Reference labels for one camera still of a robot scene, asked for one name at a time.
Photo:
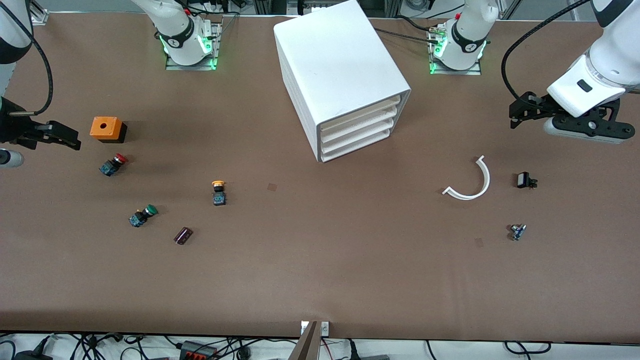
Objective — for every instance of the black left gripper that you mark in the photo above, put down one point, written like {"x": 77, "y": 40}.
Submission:
{"x": 536, "y": 106}

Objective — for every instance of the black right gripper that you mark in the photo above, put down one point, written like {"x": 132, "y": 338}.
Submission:
{"x": 11, "y": 126}

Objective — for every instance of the white cabinet drawer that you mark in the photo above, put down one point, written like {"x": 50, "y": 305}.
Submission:
{"x": 355, "y": 117}
{"x": 355, "y": 135}
{"x": 355, "y": 145}
{"x": 355, "y": 126}

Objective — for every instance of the yellow push button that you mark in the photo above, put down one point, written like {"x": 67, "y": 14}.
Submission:
{"x": 218, "y": 197}

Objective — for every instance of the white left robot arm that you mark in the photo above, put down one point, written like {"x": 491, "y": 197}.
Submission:
{"x": 600, "y": 60}

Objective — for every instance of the orange button box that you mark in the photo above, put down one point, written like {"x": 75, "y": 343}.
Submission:
{"x": 102, "y": 127}

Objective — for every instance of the red push button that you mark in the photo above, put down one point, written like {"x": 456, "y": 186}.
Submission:
{"x": 111, "y": 166}

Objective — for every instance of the green push button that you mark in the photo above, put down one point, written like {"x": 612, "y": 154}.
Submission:
{"x": 140, "y": 217}

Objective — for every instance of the white drawer cabinet shell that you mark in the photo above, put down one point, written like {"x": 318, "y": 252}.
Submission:
{"x": 335, "y": 60}

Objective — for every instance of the white curved plastic clip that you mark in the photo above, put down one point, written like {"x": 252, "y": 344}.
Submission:
{"x": 486, "y": 180}

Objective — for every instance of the small metal blue component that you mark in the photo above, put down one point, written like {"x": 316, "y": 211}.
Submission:
{"x": 517, "y": 232}

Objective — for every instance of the dark maroon small component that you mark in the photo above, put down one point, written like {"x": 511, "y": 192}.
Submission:
{"x": 183, "y": 235}

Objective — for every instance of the black power plug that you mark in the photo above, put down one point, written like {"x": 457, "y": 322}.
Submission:
{"x": 32, "y": 354}

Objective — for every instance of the black red power strip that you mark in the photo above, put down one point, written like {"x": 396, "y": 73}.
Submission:
{"x": 197, "y": 351}

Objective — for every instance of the black square white-faced switch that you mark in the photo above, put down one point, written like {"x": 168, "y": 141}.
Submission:
{"x": 523, "y": 180}

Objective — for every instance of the black left camera mount bracket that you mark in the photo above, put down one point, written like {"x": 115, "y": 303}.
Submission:
{"x": 595, "y": 125}

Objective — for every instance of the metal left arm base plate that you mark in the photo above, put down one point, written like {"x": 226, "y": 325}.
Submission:
{"x": 455, "y": 72}

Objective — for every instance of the aluminium frame corner post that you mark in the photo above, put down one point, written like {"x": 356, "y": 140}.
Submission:
{"x": 40, "y": 17}

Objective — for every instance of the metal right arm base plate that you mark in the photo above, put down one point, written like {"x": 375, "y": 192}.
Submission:
{"x": 190, "y": 67}

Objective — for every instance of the small white bracket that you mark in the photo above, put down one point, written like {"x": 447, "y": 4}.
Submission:
{"x": 325, "y": 328}
{"x": 304, "y": 327}

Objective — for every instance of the grey brown upright post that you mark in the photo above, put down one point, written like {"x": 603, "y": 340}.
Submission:
{"x": 306, "y": 345}

